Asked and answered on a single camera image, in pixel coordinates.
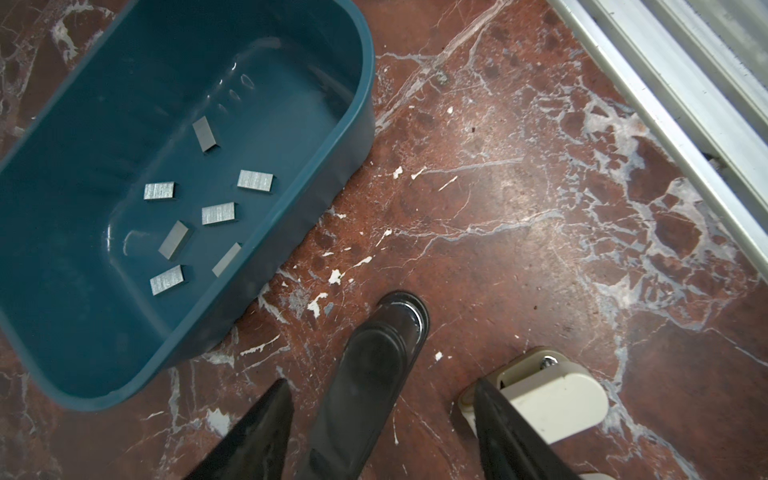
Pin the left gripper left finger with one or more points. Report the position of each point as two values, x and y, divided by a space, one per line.
256 447

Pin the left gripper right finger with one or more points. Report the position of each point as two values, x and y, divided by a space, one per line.
509 447

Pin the beige stapler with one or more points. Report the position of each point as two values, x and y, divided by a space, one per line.
558 397

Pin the teal plastic tray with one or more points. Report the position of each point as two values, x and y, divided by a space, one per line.
169 177

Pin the staple strip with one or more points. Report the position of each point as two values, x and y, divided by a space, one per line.
226 260
159 191
174 240
204 134
167 280
217 214
256 181

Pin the black stapler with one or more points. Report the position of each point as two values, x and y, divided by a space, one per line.
370 376

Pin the aluminium front rail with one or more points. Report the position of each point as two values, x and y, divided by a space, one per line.
696 71

